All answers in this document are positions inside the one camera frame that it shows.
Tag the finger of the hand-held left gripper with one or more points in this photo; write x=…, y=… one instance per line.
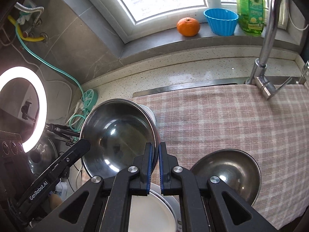
x=77, y=149

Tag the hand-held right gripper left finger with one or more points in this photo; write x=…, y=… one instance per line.
x=150, y=166

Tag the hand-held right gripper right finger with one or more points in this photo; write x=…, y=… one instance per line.
x=161, y=174

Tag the large steel bowl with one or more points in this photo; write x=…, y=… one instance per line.
x=115, y=137

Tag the beige lumpy root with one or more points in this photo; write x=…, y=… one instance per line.
x=55, y=199

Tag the glass pot lid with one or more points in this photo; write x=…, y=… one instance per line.
x=44, y=154

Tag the small white floral plate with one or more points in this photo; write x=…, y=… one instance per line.
x=149, y=212

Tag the black device with knobs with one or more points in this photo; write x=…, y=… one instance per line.
x=9, y=145

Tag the teal power strip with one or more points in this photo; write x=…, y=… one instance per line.
x=90, y=96

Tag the black phone clamp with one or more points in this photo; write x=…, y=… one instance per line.
x=25, y=108

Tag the small steel bowl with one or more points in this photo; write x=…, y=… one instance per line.
x=231, y=171

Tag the pink plaid cloth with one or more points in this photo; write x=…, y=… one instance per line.
x=217, y=120

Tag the orange fruit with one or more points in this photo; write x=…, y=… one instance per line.
x=188, y=26

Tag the chrome faucet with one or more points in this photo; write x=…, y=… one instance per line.
x=265, y=53

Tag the blue fluted silicone cup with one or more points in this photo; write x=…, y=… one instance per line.
x=221, y=21

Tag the steel sink knob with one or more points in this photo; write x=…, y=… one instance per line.
x=304, y=73

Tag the green detergent bottle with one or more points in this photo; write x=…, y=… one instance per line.
x=251, y=7

